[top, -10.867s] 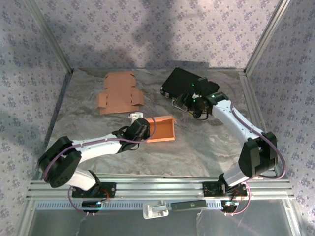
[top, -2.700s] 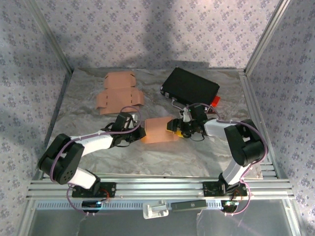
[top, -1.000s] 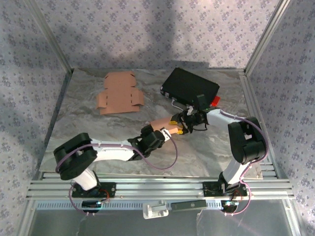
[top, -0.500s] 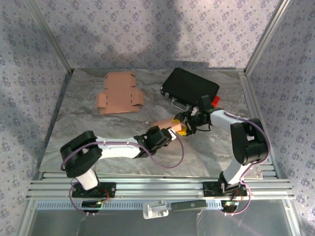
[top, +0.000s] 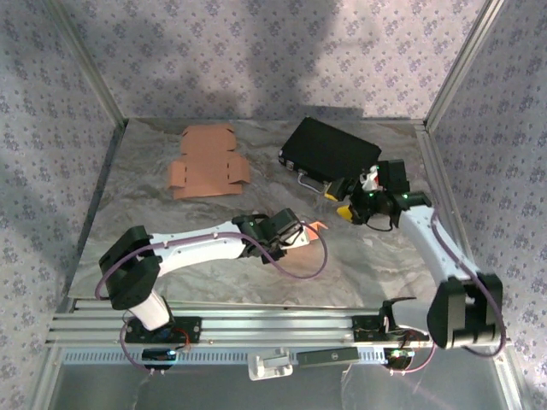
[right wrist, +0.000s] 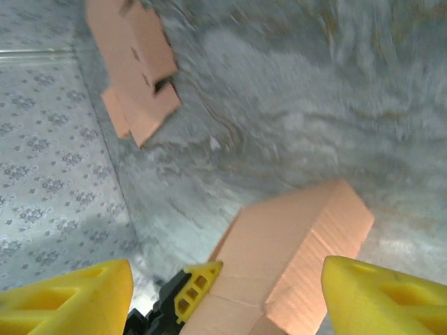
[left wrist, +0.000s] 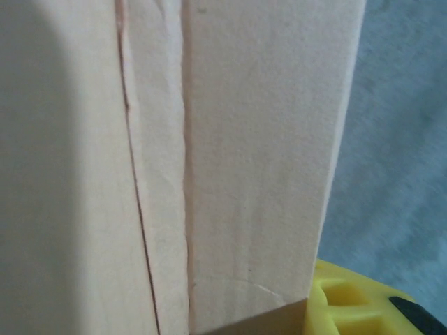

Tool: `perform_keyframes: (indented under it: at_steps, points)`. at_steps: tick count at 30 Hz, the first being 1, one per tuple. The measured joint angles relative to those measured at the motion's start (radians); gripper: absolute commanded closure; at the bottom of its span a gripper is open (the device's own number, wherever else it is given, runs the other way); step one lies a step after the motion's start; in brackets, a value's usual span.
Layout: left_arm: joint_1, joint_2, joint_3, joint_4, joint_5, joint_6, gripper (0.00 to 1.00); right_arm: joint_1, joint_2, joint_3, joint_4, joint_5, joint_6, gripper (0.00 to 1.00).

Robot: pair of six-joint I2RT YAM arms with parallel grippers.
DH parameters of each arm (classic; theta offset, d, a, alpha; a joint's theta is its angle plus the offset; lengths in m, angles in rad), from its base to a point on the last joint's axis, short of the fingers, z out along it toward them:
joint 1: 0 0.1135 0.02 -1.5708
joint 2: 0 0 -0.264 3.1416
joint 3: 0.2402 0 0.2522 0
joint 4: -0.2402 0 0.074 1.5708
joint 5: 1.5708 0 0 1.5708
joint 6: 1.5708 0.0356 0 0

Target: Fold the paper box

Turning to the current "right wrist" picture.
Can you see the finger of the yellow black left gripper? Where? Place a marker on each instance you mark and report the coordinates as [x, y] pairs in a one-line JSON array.
[[195, 289]]

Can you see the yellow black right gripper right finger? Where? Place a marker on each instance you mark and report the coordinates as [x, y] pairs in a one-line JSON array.
[[384, 303]]

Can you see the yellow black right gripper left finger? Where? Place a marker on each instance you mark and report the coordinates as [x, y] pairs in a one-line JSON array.
[[70, 303]]

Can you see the brown cardboard paper box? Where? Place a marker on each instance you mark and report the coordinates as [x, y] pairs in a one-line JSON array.
[[279, 244], [139, 52]]

